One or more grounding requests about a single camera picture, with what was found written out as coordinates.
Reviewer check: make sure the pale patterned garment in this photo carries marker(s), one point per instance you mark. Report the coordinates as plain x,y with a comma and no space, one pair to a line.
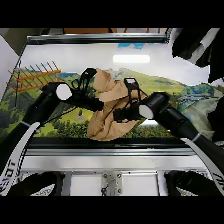
196,111

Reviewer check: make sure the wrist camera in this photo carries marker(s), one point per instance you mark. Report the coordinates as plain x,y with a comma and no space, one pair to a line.
130,82
89,73

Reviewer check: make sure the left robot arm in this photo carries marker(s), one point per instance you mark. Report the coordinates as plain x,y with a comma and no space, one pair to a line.
40,106

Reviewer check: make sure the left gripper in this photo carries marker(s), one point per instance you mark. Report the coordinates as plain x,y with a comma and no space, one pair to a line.
87,101

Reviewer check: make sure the silver frame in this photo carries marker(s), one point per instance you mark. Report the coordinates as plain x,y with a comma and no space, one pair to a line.
110,160

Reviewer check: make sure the orange wooden rack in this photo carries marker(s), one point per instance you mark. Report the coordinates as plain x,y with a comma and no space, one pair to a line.
36,85

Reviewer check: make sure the black garment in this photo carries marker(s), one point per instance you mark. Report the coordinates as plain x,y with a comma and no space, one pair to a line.
185,43
218,120

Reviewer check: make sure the tan garment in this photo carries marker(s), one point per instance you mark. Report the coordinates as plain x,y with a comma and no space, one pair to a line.
106,128

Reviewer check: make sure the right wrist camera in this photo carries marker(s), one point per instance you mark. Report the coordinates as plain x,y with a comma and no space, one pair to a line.
130,82

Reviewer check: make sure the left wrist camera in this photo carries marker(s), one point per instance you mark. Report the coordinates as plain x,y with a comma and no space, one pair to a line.
89,73

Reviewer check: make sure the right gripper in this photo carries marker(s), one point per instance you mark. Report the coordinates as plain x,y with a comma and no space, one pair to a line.
126,114

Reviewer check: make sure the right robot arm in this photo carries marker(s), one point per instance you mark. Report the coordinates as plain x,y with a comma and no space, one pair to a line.
176,120

